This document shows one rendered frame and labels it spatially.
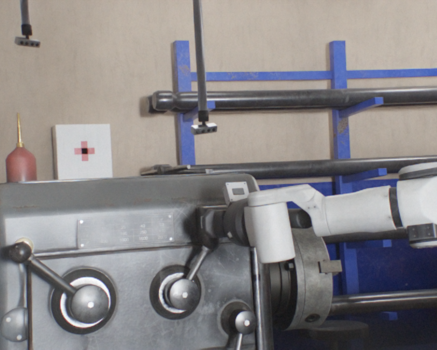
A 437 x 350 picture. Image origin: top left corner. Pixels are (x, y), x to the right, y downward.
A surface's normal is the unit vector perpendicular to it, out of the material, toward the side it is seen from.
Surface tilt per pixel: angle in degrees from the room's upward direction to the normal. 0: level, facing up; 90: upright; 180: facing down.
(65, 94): 90
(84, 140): 90
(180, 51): 90
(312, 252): 62
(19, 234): 90
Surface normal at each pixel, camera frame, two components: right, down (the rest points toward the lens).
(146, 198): 0.19, -0.73
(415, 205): -0.11, -0.13
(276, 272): 0.30, -0.25
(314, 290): 0.33, 0.16
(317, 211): -0.31, 0.07
